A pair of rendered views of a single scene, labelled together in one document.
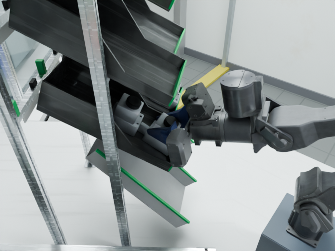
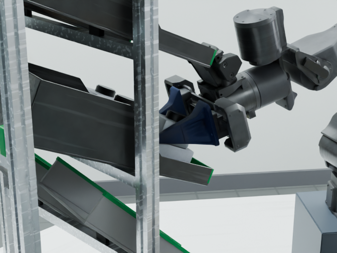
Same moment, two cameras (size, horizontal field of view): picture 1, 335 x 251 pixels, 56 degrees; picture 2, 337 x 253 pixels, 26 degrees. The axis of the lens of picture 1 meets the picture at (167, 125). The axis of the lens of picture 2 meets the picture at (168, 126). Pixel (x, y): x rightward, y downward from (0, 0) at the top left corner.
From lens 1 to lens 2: 67 cm
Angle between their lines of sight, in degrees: 43
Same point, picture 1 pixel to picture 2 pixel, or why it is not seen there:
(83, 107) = (99, 110)
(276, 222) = (321, 218)
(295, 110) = (310, 39)
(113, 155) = (156, 172)
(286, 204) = (310, 201)
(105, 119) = (150, 107)
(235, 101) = (268, 39)
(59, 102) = (63, 113)
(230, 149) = not seen: hidden behind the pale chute
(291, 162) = (219, 211)
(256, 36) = not seen: outside the picture
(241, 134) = (277, 84)
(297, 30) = not seen: hidden behind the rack
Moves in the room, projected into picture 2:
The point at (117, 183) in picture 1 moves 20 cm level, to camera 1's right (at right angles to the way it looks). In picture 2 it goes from (156, 231) to (258, 180)
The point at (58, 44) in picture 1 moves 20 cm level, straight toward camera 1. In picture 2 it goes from (79, 6) to (262, 24)
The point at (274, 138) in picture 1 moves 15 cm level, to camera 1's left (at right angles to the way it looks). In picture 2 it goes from (318, 67) to (248, 93)
